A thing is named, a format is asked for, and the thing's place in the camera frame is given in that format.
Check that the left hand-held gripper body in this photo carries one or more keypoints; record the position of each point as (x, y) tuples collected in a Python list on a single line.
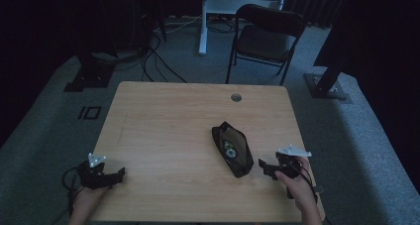
[(92, 177)]

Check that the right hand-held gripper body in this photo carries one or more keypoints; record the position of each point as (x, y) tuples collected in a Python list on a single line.
[(289, 164)]

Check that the black pencil case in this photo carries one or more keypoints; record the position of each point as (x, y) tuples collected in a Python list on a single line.
[(242, 160)]

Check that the person's left hand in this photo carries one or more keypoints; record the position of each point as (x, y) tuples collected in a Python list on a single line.
[(88, 197)]

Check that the person's right hand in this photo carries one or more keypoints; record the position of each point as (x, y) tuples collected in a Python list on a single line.
[(297, 188)]

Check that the grey round table grommet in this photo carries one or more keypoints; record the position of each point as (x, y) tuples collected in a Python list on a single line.
[(236, 97)]

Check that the black stand with metal base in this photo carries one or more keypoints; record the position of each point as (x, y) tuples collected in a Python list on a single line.
[(325, 86)]

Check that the black stand base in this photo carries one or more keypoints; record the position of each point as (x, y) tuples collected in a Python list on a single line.
[(90, 74)]

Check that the black folding chair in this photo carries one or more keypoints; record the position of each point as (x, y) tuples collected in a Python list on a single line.
[(264, 41)]

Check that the white desk frame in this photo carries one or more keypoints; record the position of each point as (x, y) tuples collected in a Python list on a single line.
[(205, 20)]

